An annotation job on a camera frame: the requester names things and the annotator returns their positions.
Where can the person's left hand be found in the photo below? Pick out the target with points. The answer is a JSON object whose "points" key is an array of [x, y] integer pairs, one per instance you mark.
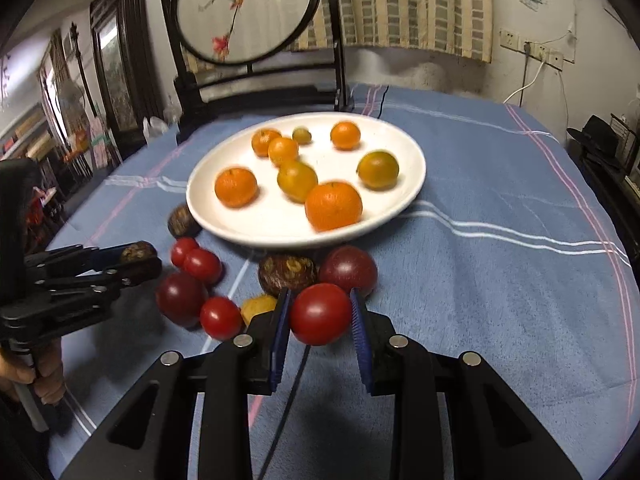
{"points": [[47, 376]]}

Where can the round embroidered screen on stand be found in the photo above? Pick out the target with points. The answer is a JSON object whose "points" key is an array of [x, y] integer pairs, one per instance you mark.
{"points": [[235, 56]]}

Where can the small red tomato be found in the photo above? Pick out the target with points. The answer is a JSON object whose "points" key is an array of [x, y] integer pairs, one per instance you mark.
{"points": [[182, 247]]}

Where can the small yellow green citrus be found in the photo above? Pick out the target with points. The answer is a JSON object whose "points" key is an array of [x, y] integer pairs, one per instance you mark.
{"points": [[302, 136]]}

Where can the red cherry tomato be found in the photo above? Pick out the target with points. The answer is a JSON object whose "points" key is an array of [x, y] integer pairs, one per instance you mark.
{"points": [[320, 314]]}

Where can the dark wooden framed mirror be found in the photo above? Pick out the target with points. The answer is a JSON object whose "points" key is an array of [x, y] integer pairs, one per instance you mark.
{"points": [[127, 78]]}

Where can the large orange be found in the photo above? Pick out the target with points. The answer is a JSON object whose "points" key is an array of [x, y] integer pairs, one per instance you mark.
{"points": [[333, 205]]}

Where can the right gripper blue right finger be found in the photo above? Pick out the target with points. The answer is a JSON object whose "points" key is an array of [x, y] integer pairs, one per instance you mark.
{"points": [[361, 337]]}

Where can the blue striped tablecloth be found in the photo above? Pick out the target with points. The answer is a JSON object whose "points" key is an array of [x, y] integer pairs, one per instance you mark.
{"points": [[506, 252]]}

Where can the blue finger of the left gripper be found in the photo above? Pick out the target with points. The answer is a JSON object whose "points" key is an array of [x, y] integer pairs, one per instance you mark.
{"points": [[128, 274], [107, 255]]}

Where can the dark brown passion fruit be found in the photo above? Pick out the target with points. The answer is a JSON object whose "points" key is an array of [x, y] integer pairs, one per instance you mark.
{"points": [[181, 223]]}

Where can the white wall power strip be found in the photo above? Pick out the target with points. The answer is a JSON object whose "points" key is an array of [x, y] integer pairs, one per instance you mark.
{"points": [[540, 51]]}

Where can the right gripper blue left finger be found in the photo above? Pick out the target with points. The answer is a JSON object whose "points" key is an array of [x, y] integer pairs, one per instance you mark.
{"points": [[278, 333]]}

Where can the striped beige curtain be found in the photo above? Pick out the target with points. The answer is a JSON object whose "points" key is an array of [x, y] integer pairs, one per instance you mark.
{"points": [[458, 27]]}

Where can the dark purple plum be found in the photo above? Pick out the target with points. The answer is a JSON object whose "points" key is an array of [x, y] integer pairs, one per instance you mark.
{"points": [[180, 298], [349, 267]]}

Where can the small orange mandarin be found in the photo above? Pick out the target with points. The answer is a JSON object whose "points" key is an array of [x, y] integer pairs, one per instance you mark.
{"points": [[261, 140]]}

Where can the white oval plate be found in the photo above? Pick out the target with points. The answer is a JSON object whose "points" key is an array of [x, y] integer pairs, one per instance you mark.
{"points": [[271, 220]]}

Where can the white plastic bag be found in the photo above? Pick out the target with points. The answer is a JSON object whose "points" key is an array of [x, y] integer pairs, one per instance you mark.
{"points": [[153, 128]]}

